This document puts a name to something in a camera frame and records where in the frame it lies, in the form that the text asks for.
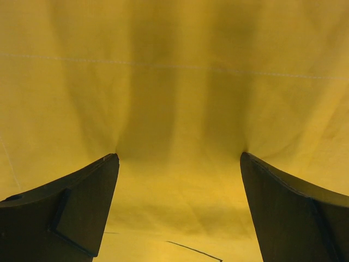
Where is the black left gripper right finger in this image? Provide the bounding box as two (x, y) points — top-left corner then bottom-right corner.
(240, 152), (348, 261)

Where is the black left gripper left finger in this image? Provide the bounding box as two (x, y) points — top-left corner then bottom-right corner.
(1, 153), (119, 261)

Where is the yellow printed cloth placemat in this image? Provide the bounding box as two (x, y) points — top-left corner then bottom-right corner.
(1, 1), (348, 261)

